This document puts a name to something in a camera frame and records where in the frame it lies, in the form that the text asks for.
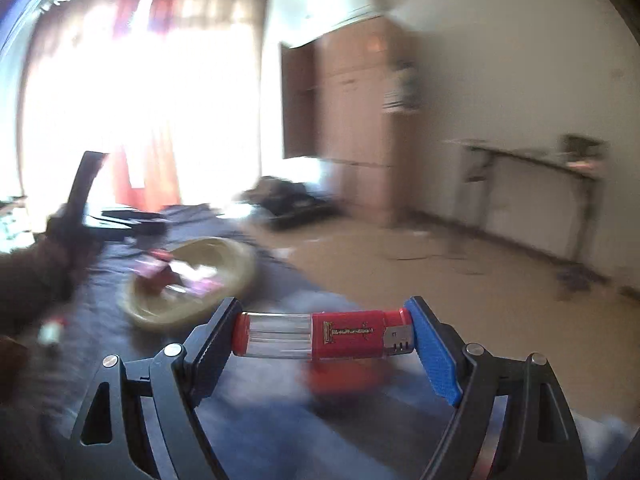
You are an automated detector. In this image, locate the red transparent lighter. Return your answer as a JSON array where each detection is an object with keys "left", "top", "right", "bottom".
[{"left": 231, "top": 308, "right": 414, "bottom": 361}]

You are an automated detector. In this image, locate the cream plastic basin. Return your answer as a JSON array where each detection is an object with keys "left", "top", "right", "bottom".
[{"left": 119, "top": 237, "right": 257, "bottom": 333}]

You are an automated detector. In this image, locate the blue white quilted blanket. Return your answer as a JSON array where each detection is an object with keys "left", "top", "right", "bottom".
[{"left": 188, "top": 288, "right": 640, "bottom": 480}]

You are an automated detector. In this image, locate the blue cloth on floor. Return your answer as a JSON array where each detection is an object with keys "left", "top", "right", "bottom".
[{"left": 556, "top": 263, "right": 608, "bottom": 297}]

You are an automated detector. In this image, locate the open black suitcase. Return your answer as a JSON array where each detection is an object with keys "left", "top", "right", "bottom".
[{"left": 239, "top": 176, "right": 340, "bottom": 231}]

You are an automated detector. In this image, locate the black folding table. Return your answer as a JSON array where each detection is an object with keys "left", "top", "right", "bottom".
[{"left": 451, "top": 137, "right": 606, "bottom": 264}]

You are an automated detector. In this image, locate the black box on table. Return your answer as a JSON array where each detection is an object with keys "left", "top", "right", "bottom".
[{"left": 560, "top": 133, "right": 608, "bottom": 174}]

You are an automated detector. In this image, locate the wooden wardrobe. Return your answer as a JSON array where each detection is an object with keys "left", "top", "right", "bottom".
[{"left": 280, "top": 16, "right": 420, "bottom": 226}]

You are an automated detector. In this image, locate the white bag on wardrobe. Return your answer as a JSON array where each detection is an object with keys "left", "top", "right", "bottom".
[{"left": 383, "top": 61, "right": 421, "bottom": 114}]

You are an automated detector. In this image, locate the black cable on floor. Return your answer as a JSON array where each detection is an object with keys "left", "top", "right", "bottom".
[{"left": 384, "top": 246, "right": 486, "bottom": 276}]

